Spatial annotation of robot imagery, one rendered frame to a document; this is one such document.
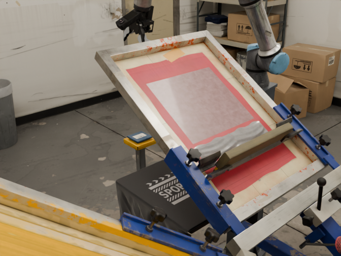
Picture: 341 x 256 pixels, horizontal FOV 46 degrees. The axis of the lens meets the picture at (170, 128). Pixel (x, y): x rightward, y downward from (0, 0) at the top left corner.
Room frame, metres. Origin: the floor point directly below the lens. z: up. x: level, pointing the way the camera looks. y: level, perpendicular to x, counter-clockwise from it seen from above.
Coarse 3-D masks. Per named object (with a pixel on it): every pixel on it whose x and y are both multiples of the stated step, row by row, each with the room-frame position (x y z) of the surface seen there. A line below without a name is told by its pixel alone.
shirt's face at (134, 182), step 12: (144, 168) 1.65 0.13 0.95; (156, 168) 1.65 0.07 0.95; (168, 168) 1.64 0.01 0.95; (120, 180) 1.54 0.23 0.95; (132, 180) 1.54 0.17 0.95; (144, 180) 1.54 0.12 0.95; (144, 192) 1.44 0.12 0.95; (156, 204) 1.35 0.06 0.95; (168, 204) 1.35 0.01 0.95; (180, 204) 1.35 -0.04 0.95; (192, 204) 1.35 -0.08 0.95; (168, 216) 1.27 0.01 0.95; (180, 216) 1.27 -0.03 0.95; (192, 216) 1.27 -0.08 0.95; (204, 216) 1.27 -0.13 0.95; (192, 228) 1.20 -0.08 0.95
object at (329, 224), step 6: (300, 216) 1.06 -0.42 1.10; (330, 216) 1.04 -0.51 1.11; (324, 222) 1.01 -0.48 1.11; (330, 222) 1.02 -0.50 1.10; (336, 222) 1.03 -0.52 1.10; (312, 228) 1.03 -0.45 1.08; (324, 228) 1.00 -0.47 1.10; (330, 228) 1.00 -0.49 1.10; (336, 228) 1.01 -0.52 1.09; (330, 234) 0.98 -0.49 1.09; (336, 234) 0.99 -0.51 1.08; (324, 240) 0.99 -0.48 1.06; (330, 240) 0.98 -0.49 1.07; (330, 246) 0.98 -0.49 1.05; (336, 252) 0.96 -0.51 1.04
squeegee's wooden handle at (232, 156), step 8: (280, 128) 1.31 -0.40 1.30; (288, 128) 1.32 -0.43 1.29; (264, 136) 1.24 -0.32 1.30; (272, 136) 1.26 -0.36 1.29; (280, 136) 1.30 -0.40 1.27; (248, 144) 1.18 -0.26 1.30; (256, 144) 1.20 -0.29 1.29; (264, 144) 1.24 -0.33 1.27; (224, 152) 1.12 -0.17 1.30; (232, 152) 1.13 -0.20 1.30; (240, 152) 1.14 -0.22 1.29; (248, 152) 1.18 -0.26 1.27; (224, 160) 1.12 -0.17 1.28; (232, 160) 1.13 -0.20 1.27
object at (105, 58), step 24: (120, 48) 1.51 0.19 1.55; (144, 48) 1.56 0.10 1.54; (168, 48) 1.66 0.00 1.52; (216, 48) 1.74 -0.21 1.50; (120, 72) 1.39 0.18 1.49; (240, 72) 1.64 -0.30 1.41; (264, 96) 1.55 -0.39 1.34; (144, 120) 1.24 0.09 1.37; (168, 144) 1.16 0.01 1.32; (312, 168) 1.27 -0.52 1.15; (264, 192) 1.11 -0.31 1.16; (240, 216) 1.00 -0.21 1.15
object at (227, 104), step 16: (176, 64) 1.60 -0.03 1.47; (192, 64) 1.63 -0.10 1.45; (208, 64) 1.67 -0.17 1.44; (192, 80) 1.54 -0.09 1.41; (208, 80) 1.57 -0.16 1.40; (224, 80) 1.61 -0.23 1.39; (208, 96) 1.49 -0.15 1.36; (224, 96) 1.52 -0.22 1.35; (240, 96) 1.55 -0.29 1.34; (224, 112) 1.44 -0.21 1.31; (240, 112) 1.47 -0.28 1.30; (224, 128) 1.36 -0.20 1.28; (256, 160) 1.27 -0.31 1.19; (272, 160) 1.29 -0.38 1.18; (288, 160) 1.32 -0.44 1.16
